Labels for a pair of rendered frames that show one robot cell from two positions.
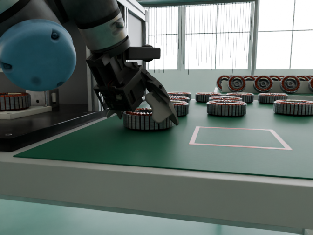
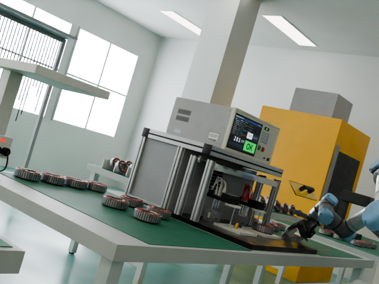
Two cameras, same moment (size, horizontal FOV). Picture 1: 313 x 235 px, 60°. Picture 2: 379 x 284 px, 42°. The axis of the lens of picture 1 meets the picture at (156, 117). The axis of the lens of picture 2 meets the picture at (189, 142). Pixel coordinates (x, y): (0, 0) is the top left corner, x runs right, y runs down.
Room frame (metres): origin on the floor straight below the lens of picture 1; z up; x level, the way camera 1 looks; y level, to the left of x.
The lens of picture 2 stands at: (-0.06, 2.80, 1.04)
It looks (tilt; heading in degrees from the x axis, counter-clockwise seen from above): 2 degrees up; 297
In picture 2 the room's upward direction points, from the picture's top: 16 degrees clockwise
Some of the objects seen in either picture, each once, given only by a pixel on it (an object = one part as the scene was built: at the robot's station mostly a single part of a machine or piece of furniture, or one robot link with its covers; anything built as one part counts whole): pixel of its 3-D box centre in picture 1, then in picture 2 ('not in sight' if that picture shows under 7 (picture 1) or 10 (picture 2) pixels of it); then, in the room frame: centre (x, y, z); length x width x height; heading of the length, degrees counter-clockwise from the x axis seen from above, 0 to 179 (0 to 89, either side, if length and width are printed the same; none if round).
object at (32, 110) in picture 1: (6, 111); (261, 233); (0.66, 0.37, 0.78); 0.15 x 0.15 x 0.01; 77
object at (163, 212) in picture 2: not in sight; (158, 212); (0.96, 0.90, 0.77); 0.11 x 0.11 x 0.04
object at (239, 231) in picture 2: not in sight; (235, 229); (0.71, 0.60, 0.78); 0.15 x 0.15 x 0.01; 77
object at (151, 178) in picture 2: not in sight; (153, 173); (1.15, 0.71, 0.91); 0.28 x 0.03 x 0.32; 167
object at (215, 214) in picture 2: not in sight; (212, 215); (0.85, 0.57, 0.80); 0.08 x 0.05 x 0.06; 77
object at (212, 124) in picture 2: not in sight; (223, 131); (1.00, 0.40, 1.22); 0.44 x 0.39 x 0.20; 77
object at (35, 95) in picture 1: (42, 97); (239, 220); (0.80, 0.34, 0.80); 0.08 x 0.05 x 0.06; 77
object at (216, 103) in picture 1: (226, 107); (270, 226); (0.78, -0.20, 0.77); 0.11 x 0.11 x 0.04
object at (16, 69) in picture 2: not in sight; (35, 126); (1.45, 1.24, 0.98); 0.37 x 0.35 x 0.46; 77
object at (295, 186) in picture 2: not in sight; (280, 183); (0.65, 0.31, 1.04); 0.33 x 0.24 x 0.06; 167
